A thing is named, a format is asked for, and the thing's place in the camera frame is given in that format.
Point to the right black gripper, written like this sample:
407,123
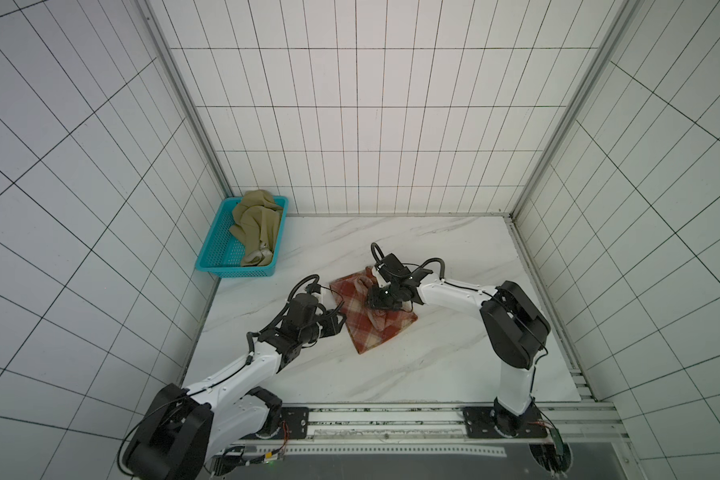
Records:
387,294

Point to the right electronics wiring board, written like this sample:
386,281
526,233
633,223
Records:
554,456

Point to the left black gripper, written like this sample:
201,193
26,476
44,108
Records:
332,323

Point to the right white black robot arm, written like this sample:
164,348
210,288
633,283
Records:
515,326

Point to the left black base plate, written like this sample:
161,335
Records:
291,422

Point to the olive green skirt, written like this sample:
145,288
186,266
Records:
256,223

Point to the left electronics wiring board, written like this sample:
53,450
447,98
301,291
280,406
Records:
234,457

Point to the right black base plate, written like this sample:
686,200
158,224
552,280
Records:
477,420

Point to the red plaid skirt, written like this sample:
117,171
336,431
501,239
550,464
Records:
368,328

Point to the aluminium mounting rail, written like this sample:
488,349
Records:
436,423

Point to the electronics wiring board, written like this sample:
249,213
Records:
554,456
234,457

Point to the teal plastic basket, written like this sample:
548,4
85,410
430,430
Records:
221,253

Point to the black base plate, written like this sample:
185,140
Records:
477,420
291,422

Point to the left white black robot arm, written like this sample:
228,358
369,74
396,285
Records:
186,426

